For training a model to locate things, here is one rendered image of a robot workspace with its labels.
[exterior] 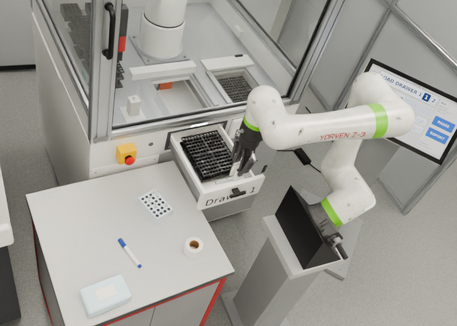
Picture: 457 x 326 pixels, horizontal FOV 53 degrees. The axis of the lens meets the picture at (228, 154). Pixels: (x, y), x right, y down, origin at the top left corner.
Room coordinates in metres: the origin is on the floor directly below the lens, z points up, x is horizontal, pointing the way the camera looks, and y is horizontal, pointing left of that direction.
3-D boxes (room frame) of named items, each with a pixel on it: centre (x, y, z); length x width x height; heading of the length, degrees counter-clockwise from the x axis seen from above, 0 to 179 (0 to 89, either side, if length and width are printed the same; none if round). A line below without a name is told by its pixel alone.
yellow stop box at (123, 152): (1.21, 0.39, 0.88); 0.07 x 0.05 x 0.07; 133
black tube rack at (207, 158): (1.35, 0.07, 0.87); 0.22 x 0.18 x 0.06; 43
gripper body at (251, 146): (1.17, -0.05, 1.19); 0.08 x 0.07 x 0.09; 43
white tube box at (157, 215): (1.08, 0.21, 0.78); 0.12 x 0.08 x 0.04; 57
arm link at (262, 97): (1.16, -0.06, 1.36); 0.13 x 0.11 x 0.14; 32
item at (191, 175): (1.36, 0.08, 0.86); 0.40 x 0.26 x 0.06; 43
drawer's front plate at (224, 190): (1.21, -0.06, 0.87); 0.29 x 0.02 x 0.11; 133
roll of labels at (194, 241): (0.96, 0.01, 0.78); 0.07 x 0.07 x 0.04
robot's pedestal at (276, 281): (1.20, -0.42, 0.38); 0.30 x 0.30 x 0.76; 37
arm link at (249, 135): (1.17, -0.05, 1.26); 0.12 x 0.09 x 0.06; 133
